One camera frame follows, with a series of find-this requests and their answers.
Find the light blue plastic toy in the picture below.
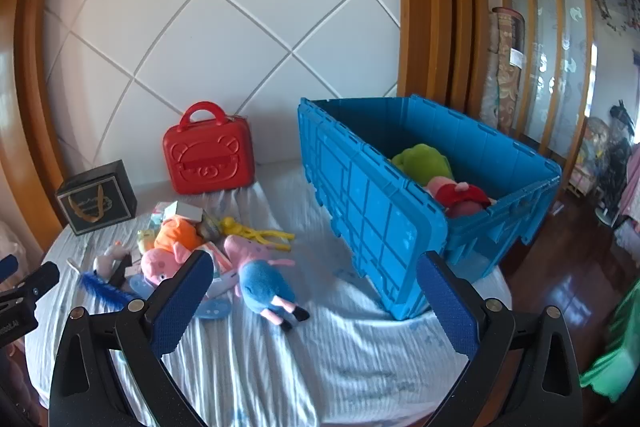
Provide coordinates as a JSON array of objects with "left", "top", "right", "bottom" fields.
[{"left": 194, "top": 296, "right": 232, "bottom": 321}]

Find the green plush toy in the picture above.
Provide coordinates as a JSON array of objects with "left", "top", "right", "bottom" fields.
[{"left": 391, "top": 143, "right": 455, "bottom": 188}]

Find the blue feather brush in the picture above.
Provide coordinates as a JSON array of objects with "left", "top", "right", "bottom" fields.
[{"left": 77, "top": 271, "right": 136, "bottom": 308}]

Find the dark clutter pile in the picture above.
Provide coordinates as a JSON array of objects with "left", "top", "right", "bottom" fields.
[{"left": 570, "top": 99, "right": 640, "bottom": 228}]

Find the blue plastic crate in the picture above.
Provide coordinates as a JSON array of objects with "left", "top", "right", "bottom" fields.
[{"left": 297, "top": 94, "right": 562, "bottom": 321}]

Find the blue-dressed pig plush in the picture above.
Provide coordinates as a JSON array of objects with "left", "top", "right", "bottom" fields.
[{"left": 222, "top": 234, "right": 311, "bottom": 333}]

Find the orange-dressed pig plush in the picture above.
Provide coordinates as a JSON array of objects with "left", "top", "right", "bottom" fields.
[{"left": 140, "top": 217, "right": 206, "bottom": 290}]

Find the wooden glass partition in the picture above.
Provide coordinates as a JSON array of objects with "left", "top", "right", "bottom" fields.
[{"left": 492, "top": 0, "right": 601, "bottom": 158}]

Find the pink sheer curtain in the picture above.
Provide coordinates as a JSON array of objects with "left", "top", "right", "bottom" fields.
[{"left": 0, "top": 217, "right": 26, "bottom": 260}]

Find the rolled patterned carpet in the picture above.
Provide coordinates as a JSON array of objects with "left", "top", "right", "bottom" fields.
[{"left": 480, "top": 7, "right": 526, "bottom": 132}]

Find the red toy suitcase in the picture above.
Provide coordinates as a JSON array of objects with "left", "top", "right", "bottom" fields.
[{"left": 162, "top": 102, "right": 256, "bottom": 195}]

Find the black gift box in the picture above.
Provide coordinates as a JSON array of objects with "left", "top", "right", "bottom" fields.
[{"left": 55, "top": 159, "right": 138, "bottom": 236}]

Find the red-dressed pig plush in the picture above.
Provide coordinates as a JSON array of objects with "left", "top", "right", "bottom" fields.
[{"left": 425, "top": 176, "right": 498, "bottom": 219}]

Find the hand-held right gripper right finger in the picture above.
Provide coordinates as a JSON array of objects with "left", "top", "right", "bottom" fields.
[{"left": 416, "top": 251, "right": 583, "bottom": 427}]

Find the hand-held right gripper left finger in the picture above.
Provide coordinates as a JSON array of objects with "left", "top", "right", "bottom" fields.
[{"left": 48, "top": 249, "right": 216, "bottom": 427}]

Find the green cloth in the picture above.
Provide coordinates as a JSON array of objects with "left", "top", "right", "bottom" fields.
[{"left": 580, "top": 279, "right": 640, "bottom": 403}]

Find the pale striped floral sheet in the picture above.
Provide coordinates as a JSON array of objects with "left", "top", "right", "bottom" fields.
[{"left": 25, "top": 162, "right": 513, "bottom": 427}]

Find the wooden wall frame post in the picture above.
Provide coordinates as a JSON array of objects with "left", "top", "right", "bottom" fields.
[
  {"left": 0, "top": 0, "right": 101, "bottom": 228},
  {"left": 395, "top": 0, "right": 501, "bottom": 112}
]

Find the small white box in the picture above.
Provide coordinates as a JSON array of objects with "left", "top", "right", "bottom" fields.
[{"left": 162, "top": 201, "right": 203, "bottom": 223}]

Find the small white toy figure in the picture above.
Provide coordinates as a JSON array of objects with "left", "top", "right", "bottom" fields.
[{"left": 92, "top": 241, "right": 133, "bottom": 280}]

